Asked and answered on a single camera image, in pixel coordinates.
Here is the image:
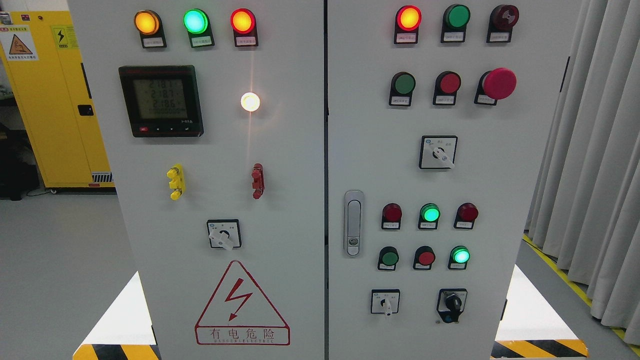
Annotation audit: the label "white rotary switch door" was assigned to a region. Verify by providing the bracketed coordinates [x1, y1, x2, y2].
[206, 219, 242, 251]

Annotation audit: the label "red terminal connector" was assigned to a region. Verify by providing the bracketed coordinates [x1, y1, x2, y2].
[251, 162, 265, 199]

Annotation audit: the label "dark red indicator lower left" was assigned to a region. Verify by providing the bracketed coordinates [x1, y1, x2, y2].
[381, 203, 403, 231]

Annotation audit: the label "dark red indicator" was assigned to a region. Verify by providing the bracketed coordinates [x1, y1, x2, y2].
[381, 203, 403, 231]
[454, 202, 479, 230]

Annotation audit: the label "small clear indicator lamp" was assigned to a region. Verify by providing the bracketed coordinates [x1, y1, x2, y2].
[240, 92, 261, 113]

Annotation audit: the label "green lit indicator lower middle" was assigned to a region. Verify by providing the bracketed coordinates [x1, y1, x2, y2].
[417, 203, 441, 230]

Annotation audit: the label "green push button upper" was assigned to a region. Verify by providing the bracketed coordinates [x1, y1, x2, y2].
[388, 71, 416, 107]

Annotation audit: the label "grey electrical cabinet left door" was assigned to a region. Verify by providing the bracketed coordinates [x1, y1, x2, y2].
[68, 0, 325, 360]

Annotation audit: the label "grey electrical cabinet door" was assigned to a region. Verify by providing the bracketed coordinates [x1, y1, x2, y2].
[68, 0, 325, 360]
[327, 0, 584, 360]

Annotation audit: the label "red push button lower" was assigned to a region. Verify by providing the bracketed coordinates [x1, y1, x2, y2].
[413, 245, 436, 271]

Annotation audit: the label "red push button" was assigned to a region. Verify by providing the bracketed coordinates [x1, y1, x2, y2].
[413, 245, 436, 271]
[432, 71, 461, 106]

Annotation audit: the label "grey electrical cabinet right door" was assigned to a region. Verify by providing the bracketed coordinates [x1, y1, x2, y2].
[327, 0, 584, 360]

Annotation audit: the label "yellow terminal connector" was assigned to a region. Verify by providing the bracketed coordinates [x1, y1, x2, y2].
[166, 163, 186, 201]

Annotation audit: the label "dark red indicator lower right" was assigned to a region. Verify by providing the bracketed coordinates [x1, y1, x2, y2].
[454, 202, 479, 230]

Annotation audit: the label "red electric danger warning sticker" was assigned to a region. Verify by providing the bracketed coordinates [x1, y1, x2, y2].
[194, 260, 291, 346]

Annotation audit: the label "green lit push button lower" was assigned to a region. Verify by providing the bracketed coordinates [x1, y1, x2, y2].
[447, 245, 471, 271]

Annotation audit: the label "red push button upper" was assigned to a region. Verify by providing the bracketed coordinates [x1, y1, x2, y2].
[432, 71, 461, 106]

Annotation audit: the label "red indicator light left door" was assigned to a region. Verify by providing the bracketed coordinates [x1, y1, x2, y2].
[230, 7, 259, 47]

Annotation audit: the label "black digital power meter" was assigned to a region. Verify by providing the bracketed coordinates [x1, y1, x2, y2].
[118, 64, 204, 138]

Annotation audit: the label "red lit indicator right door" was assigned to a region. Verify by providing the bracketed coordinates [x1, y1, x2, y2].
[393, 5, 422, 44]

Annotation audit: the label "green indicator light top left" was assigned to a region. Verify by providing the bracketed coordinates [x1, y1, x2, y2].
[183, 8, 215, 48]

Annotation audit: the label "red mushroom emergency stop button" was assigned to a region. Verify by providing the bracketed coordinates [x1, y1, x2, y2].
[473, 67, 517, 106]

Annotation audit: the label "green indicator top right door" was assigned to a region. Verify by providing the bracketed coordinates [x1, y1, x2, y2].
[440, 3, 471, 44]

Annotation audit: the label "yellow indicator light top left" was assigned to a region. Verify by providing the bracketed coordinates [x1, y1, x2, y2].
[134, 9, 167, 49]

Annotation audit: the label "dark red buzzer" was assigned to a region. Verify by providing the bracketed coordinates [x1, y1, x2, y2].
[486, 4, 520, 44]

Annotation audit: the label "white base yellow black stripes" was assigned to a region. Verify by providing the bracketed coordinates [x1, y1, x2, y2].
[73, 267, 589, 360]

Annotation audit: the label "grey curtain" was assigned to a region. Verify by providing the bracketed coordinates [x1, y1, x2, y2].
[527, 0, 640, 346]

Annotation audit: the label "yellow safety storage cabinet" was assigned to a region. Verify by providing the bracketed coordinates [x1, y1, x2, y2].
[1, 11, 115, 190]

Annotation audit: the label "silver cabinet door handle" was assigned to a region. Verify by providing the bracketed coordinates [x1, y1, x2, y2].
[343, 190, 365, 257]

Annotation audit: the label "white rotary switch right upper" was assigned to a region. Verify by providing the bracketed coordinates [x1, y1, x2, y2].
[418, 135, 458, 170]

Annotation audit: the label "white rotary switch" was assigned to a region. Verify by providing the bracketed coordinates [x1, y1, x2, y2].
[418, 135, 458, 170]
[370, 288, 401, 317]

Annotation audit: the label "white rotary switch bottom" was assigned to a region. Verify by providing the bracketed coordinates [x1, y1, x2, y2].
[370, 288, 401, 317]

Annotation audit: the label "black selector knob switch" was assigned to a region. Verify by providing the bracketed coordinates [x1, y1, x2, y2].
[436, 288, 467, 324]

